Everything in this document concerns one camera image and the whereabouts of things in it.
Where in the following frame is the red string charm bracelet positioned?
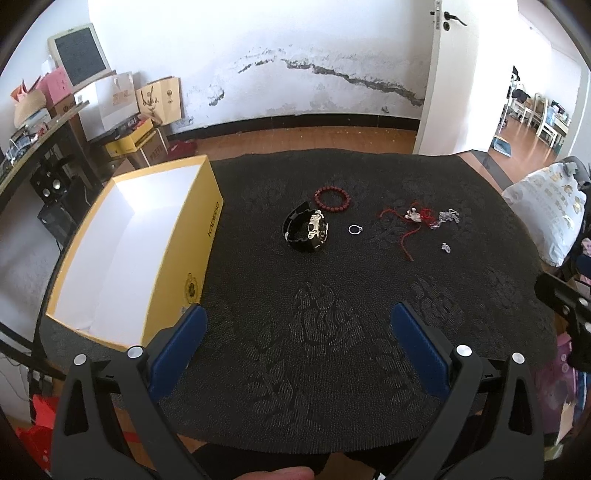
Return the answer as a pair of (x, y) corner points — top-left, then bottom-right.
(379, 201), (438, 263)

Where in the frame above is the red bead bracelet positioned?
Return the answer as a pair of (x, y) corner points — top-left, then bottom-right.
(314, 185), (352, 211)

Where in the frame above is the black gold wrist watch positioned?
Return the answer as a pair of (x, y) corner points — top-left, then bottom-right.
(283, 202), (329, 253)

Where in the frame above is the red plastic bag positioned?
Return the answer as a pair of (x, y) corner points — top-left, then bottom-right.
(15, 394), (59, 473)

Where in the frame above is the white patterned pillow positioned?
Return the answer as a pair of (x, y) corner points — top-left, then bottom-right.
(502, 156), (590, 267)

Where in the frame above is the white chair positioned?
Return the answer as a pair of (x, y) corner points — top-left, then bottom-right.
(536, 96), (559, 149)

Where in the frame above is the yellow cardboard box white inside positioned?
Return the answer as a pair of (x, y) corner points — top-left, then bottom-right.
(46, 155), (223, 350)

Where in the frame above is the black patterned table cloth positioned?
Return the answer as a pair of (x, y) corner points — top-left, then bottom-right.
(39, 150), (556, 453)

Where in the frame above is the black speaker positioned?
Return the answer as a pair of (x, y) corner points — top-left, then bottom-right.
(30, 156), (72, 204)

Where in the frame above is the yellow flat box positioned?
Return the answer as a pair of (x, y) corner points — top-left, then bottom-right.
(105, 118), (154, 158)

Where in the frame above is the brown cardboard carton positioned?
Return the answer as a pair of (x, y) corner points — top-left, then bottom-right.
(126, 128), (168, 169)

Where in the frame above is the black side desk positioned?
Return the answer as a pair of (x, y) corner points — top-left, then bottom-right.
(0, 101), (102, 211)

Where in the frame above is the red bag on floor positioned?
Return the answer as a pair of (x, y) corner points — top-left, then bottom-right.
(167, 140), (197, 161)

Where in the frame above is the white paper shopping bag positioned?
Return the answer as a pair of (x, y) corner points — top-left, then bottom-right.
(74, 72), (138, 141)

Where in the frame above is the brown paper shopping bag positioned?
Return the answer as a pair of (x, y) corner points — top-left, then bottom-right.
(136, 76), (182, 125)

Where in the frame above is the pink box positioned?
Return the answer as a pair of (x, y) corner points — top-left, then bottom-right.
(36, 66), (72, 108)

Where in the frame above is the white framed monitor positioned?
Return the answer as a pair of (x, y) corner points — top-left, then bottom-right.
(48, 23), (111, 91)

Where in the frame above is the silver chain necklace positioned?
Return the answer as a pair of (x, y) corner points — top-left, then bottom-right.
(428, 208), (461, 231)

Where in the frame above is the white door with handle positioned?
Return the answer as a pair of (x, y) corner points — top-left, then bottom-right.
(414, 1), (477, 156)

